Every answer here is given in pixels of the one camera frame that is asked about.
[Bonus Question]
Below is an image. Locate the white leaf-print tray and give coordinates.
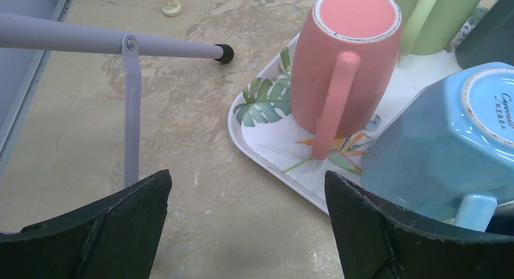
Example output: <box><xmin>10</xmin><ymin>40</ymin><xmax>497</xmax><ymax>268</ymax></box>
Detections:
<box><xmin>227</xmin><ymin>5</ymin><xmax>514</xmax><ymax>226</ymax></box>

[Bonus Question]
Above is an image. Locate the dark teal mug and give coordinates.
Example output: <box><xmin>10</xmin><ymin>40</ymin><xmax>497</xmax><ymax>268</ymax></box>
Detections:
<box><xmin>455</xmin><ymin>0</ymin><xmax>513</xmax><ymax>69</ymax></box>

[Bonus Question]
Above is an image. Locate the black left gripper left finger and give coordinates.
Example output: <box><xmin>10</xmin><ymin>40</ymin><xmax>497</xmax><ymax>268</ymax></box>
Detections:
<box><xmin>1</xmin><ymin>170</ymin><xmax>172</xmax><ymax>278</ymax></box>

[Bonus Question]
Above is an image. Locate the light green mug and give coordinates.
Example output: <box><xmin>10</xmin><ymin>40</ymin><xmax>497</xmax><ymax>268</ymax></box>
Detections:
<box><xmin>395</xmin><ymin>0</ymin><xmax>481</xmax><ymax>56</ymax></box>

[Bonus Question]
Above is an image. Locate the pink ceramic mug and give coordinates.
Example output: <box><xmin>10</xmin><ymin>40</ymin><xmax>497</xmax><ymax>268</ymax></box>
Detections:
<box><xmin>290</xmin><ymin>0</ymin><xmax>401</xmax><ymax>160</ymax></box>

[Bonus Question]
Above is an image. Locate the light blue ceramic mug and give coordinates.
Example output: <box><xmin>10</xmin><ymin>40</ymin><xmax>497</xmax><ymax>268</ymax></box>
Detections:
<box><xmin>361</xmin><ymin>62</ymin><xmax>513</xmax><ymax>232</ymax></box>

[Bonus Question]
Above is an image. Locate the grey tripod stand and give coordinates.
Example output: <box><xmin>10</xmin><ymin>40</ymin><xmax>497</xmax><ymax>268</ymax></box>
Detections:
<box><xmin>1</xmin><ymin>13</ymin><xmax>235</xmax><ymax>187</ymax></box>

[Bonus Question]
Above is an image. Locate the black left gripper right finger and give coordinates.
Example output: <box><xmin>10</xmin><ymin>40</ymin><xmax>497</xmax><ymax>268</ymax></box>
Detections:
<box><xmin>324</xmin><ymin>171</ymin><xmax>513</xmax><ymax>278</ymax></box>

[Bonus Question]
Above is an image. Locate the cream chess piece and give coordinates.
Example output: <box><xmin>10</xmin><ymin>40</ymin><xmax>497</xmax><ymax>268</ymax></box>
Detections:
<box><xmin>161</xmin><ymin>0</ymin><xmax>182</xmax><ymax>18</ymax></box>

